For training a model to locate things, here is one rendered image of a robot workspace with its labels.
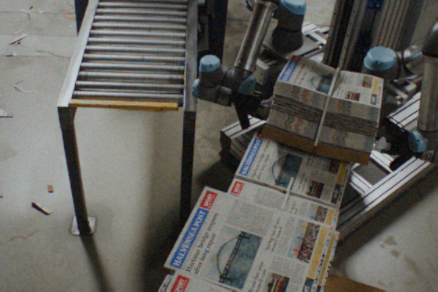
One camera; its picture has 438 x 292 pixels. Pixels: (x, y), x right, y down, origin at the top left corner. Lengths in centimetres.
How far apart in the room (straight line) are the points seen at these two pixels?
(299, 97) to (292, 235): 57
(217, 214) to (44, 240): 146
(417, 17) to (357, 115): 83
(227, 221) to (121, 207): 145
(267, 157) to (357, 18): 73
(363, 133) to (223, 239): 69
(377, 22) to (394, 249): 118
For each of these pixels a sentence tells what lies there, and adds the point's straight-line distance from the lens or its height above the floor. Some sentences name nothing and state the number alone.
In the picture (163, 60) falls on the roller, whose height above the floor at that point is 79.
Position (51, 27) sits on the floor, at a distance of 422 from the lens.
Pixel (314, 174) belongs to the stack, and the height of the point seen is 83.
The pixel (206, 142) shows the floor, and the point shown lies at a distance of 319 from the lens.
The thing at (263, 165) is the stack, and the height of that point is 83.
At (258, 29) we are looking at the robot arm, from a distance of 206.
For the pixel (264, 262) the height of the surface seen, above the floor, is 107.
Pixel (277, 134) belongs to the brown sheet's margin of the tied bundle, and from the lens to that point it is 194.
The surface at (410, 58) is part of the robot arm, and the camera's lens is 225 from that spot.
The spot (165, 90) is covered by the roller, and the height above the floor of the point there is 79.
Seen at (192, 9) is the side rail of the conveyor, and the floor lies 80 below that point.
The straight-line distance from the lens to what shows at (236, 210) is 149.
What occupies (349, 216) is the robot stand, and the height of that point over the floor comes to 23.
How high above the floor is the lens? 222
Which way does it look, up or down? 42 degrees down
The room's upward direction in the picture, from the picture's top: 6 degrees clockwise
